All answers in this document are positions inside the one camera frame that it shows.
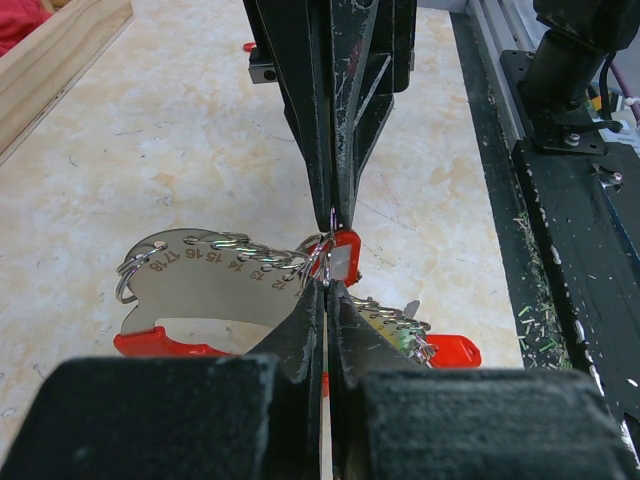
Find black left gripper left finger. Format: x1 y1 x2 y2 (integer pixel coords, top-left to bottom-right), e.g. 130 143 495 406
1 281 325 479

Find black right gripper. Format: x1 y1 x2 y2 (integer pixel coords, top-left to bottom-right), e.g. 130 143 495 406
243 1 417 232

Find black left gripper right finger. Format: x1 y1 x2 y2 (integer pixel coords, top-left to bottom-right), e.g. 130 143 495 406
327 282 639 479

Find keys with coloured tags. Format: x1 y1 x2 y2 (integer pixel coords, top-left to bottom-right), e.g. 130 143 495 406
351 296 482 369

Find metal key organizer red handle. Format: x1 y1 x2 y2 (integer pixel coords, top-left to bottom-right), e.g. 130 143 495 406
113 228 328 356

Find key with solid red tag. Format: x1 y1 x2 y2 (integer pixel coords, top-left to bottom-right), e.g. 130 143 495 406
296 230 361 287

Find wooden clothes rack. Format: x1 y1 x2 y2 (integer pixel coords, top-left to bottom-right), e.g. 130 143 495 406
1 0 134 161

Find red crumpled cloth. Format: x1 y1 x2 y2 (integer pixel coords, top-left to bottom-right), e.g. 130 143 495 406
0 0 52 56

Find aluminium frame rail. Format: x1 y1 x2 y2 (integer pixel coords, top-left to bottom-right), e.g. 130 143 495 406
465 0 535 151

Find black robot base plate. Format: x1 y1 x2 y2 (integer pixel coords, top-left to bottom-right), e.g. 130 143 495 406
451 1 639 439

